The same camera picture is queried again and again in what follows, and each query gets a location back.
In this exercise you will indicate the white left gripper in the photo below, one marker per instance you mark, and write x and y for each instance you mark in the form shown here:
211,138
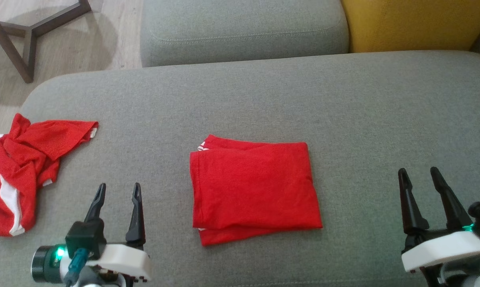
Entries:
124,261

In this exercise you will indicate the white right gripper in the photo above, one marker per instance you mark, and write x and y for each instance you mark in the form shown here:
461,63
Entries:
443,249

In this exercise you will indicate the red shorts with white stripe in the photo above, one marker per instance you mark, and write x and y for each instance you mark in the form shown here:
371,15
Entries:
28,155

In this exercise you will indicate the red basketball jersey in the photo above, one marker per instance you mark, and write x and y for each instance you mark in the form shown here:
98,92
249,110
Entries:
255,187

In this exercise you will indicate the large grey sofa seat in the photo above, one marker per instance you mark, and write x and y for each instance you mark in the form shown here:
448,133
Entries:
363,119

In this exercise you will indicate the dark wooden side table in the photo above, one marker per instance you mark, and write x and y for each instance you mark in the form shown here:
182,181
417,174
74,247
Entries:
29,59

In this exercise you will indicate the yellow sofa back cushion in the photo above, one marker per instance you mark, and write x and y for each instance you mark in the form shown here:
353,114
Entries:
415,24

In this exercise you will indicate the grey sofa seat cushion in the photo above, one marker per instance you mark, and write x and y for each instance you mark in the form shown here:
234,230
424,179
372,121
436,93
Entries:
243,28

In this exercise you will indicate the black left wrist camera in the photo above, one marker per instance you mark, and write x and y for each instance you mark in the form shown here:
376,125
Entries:
84,237

